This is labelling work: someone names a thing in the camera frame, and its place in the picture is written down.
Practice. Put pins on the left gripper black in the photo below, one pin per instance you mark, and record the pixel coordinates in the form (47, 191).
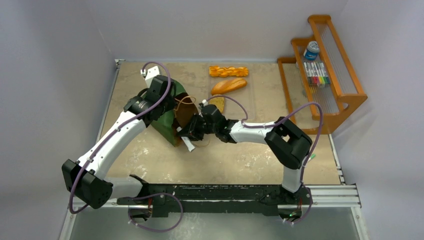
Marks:
(171, 103)

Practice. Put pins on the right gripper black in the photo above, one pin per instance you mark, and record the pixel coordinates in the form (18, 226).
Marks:
(192, 127)

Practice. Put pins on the green brown paper bag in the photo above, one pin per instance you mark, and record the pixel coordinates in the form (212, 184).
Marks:
(179, 116)

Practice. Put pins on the metal tongs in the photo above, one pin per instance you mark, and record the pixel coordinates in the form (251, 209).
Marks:
(188, 143)

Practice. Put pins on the orange fake baguette loaf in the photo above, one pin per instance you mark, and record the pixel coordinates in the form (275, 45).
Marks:
(227, 86)

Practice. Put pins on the orange braided fake bread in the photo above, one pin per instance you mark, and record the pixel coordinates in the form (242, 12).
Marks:
(224, 72)

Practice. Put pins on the brown fake bread slice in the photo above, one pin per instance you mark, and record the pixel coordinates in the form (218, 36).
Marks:
(219, 102)

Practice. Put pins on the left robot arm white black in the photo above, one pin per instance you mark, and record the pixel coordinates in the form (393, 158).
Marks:
(86, 178)

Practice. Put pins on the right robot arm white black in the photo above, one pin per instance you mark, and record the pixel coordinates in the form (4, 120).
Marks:
(288, 143)

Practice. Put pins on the clear plastic tray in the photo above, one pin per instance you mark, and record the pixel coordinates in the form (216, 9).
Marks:
(245, 108)

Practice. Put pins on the green capped white marker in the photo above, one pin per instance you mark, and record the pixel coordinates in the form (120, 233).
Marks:
(311, 157)

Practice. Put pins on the set of coloured markers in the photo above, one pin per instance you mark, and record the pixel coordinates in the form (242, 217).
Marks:
(316, 74)

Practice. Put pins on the blue white jar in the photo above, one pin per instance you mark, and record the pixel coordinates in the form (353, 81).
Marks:
(311, 51)

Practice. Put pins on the orange wooden rack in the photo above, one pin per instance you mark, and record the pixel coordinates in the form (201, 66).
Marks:
(344, 95)

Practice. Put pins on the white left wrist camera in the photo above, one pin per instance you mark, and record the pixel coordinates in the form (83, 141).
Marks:
(149, 74)

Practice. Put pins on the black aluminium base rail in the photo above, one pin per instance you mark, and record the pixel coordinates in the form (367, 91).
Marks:
(267, 199)

